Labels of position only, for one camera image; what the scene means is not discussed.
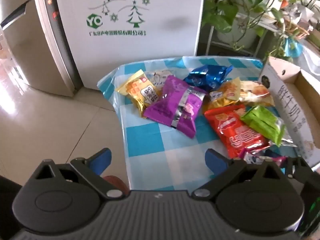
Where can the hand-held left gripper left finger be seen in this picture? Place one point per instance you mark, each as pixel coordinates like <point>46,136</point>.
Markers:
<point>100,161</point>

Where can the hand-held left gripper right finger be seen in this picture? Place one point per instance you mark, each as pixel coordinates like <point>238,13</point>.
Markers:
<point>215,162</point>

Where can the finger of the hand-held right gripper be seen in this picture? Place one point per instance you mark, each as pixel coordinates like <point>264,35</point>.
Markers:
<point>300,167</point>

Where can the red snack packet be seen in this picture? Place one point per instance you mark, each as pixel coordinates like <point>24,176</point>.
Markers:
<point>232,130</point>

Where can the white cardboard box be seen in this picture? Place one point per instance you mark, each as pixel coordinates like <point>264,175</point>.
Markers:
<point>287,97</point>

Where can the blue foil snack packet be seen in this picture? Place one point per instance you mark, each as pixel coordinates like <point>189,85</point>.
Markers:
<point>205,77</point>

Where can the reddish brown round object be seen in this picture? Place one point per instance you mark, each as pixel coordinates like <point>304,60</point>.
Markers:
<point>115,181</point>

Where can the pink snack packet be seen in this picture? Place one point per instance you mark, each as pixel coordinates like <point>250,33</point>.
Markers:
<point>257,158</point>

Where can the blue checked tablecloth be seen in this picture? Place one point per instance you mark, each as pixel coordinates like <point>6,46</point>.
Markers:
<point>150,140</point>

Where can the green snack packet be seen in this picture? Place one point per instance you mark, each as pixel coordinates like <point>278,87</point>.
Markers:
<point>262,122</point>

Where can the orange yellow snack packet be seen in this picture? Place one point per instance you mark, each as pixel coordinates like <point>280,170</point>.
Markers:
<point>225,92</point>

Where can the purple snack packet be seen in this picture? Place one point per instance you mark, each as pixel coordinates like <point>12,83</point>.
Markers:
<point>170,105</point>

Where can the clear bread packet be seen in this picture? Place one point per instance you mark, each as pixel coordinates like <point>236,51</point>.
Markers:
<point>255,92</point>

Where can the white cartoon snack packet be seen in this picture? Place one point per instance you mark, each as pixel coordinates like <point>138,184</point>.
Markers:
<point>157,76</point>

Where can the translucent plastic sheet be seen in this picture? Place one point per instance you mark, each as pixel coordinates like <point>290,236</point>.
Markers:
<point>311,60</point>

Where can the blue plastic wrapping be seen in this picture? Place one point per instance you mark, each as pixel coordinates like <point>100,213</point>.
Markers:
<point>293,47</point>

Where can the white plant pot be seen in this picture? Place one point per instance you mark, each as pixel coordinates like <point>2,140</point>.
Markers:
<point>237,33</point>

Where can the wicker basket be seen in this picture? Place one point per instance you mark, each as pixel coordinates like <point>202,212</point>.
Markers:
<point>301,31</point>

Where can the white refrigerator with tree print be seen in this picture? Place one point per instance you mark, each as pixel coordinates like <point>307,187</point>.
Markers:
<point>150,30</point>

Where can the green leafy potted plant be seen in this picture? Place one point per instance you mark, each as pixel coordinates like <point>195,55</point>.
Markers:
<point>225,12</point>

